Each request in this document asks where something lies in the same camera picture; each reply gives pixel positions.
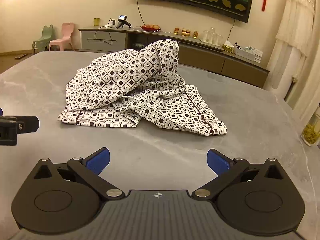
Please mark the dark remote control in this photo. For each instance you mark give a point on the dark remote control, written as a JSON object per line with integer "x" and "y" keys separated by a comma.
{"x": 20, "y": 56}

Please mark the black device with screen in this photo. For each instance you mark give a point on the black device with screen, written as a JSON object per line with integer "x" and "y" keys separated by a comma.
{"x": 122, "y": 21}

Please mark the yellow cup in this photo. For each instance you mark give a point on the yellow cup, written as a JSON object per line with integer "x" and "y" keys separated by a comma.
{"x": 97, "y": 22}

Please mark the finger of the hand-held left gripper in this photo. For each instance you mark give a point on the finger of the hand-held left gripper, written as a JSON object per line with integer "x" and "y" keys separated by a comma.
{"x": 25, "y": 123}

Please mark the gold tissue box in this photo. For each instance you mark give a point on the gold tissue box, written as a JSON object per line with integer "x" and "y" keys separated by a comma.
{"x": 228, "y": 48}

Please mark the green plastic chair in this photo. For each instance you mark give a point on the green plastic chair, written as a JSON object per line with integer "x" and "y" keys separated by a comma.
{"x": 46, "y": 36}

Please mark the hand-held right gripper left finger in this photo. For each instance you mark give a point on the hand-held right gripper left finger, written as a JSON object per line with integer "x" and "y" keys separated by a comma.
{"x": 98, "y": 161}

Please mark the red fruit plate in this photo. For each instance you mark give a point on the red fruit plate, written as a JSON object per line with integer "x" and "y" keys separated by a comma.
{"x": 150, "y": 27}

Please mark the white power adapter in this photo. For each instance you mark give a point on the white power adapter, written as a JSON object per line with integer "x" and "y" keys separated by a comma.
{"x": 111, "y": 25}

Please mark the black white patterned garment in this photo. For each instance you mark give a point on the black white patterned garment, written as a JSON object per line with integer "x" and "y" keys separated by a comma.
{"x": 120, "y": 80}

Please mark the wide gold ornament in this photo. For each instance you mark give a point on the wide gold ornament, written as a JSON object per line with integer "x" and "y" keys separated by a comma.
{"x": 186, "y": 32}

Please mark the long grey brown cabinet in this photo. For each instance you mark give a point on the long grey brown cabinet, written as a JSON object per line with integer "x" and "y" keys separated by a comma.
{"x": 237, "y": 67}

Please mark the pink plastic chair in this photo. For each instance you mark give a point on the pink plastic chair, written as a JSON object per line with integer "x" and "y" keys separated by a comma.
{"x": 67, "y": 30}

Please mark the small gold ornament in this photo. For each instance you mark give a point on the small gold ornament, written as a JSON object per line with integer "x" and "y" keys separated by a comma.
{"x": 195, "y": 34}
{"x": 176, "y": 30}

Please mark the glass jar with yellow flowers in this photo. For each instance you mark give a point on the glass jar with yellow flowers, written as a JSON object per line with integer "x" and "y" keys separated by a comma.
{"x": 311, "y": 132}

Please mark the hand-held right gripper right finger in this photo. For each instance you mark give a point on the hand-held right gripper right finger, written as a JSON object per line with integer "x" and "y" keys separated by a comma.
{"x": 217, "y": 161}

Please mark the white storage tray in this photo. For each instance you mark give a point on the white storage tray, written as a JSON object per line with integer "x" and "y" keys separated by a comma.
{"x": 247, "y": 52}

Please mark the group of clear glasses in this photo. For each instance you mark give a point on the group of clear glasses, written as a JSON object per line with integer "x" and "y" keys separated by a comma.
{"x": 211, "y": 37}

